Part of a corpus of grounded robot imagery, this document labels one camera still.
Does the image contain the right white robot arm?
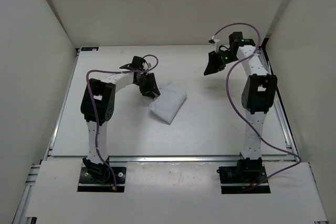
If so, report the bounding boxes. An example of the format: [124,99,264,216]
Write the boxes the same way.
[204,31,277,183]

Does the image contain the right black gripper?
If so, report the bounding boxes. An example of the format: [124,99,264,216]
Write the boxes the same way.
[204,50,239,76]

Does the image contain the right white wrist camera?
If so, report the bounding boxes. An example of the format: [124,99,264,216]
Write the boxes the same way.
[208,36,221,52]

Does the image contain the white skirt cloth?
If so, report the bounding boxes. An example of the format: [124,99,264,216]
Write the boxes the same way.
[143,82,187,124]

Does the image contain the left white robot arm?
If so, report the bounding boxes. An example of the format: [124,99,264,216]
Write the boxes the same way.
[80,55,160,182]

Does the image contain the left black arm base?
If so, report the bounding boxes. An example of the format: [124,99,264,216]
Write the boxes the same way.
[77,158,127,193]

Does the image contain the left blue corner label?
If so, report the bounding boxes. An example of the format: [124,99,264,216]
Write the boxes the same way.
[81,47,99,51]

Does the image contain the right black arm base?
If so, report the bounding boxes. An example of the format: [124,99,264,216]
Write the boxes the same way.
[217,158,271,195]

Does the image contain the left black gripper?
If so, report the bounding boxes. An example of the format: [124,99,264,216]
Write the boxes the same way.
[134,72,160,98]

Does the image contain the aluminium frame rail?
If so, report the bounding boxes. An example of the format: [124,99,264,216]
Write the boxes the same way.
[44,155,295,163]

